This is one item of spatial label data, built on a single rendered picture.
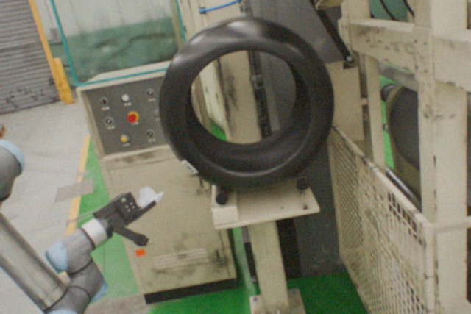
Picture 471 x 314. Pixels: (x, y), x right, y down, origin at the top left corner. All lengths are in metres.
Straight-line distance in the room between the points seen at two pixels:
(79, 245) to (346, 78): 1.10
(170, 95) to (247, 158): 0.48
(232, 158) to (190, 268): 0.92
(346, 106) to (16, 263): 1.23
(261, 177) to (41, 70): 9.32
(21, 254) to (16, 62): 9.50
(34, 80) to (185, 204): 8.59
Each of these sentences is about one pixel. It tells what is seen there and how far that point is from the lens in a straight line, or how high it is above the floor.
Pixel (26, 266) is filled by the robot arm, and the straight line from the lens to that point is 1.10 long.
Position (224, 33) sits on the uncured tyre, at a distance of 1.26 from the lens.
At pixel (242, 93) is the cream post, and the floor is 1.17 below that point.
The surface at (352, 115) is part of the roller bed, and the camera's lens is 1.70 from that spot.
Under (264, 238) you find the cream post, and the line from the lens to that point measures 1.93.
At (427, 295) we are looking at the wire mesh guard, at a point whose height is 0.81.
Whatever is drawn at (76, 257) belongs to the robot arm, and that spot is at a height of 0.97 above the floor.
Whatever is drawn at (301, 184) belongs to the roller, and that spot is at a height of 0.90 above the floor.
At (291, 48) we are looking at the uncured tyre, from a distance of 1.27.
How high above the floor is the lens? 1.53
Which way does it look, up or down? 18 degrees down
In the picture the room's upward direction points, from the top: 10 degrees counter-clockwise
